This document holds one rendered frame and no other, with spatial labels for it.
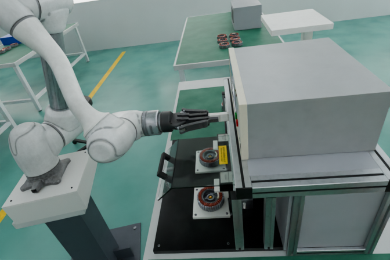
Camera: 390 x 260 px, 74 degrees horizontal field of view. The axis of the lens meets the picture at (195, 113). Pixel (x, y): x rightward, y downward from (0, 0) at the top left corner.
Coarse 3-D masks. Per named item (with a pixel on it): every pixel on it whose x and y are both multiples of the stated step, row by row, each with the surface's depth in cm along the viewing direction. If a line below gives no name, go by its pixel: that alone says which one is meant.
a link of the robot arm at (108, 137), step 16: (32, 16) 84; (16, 32) 82; (32, 32) 83; (32, 48) 85; (48, 48) 84; (64, 64) 83; (64, 80) 79; (64, 96) 77; (80, 96) 76; (80, 112) 74; (96, 112) 76; (96, 128) 72; (112, 128) 73; (128, 128) 79; (96, 144) 69; (112, 144) 70; (128, 144) 76; (96, 160) 70; (112, 160) 72
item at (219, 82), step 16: (208, 80) 209; (176, 96) 194; (384, 240) 89; (144, 256) 96; (160, 256) 96; (176, 256) 95; (192, 256) 94; (208, 256) 93; (224, 256) 92; (240, 256) 92; (256, 256) 91; (272, 256) 90
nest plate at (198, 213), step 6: (198, 210) 106; (216, 210) 104; (222, 210) 104; (228, 210) 104; (198, 216) 103; (204, 216) 103; (210, 216) 103; (216, 216) 102; (222, 216) 102; (228, 216) 102
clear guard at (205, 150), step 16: (176, 144) 99; (192, 144) 97; (208, 144) 96; (224, 144) 95; (176, 160) 91; (192, 160) 90; (208, 160) 89; (176, 176) 85; (192, 176) 84; (208, 176) 83; (224, 176) 82; (160, 192) 86
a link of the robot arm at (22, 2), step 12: (0, 0) 80; (12, 0) 82; (24, 0) 84; (36, 0) 88; (0, 12) 80; (12, 12) 81; (24, 12) 83; (36, 12) 89; (0, 24) 82; (12, 24) 81
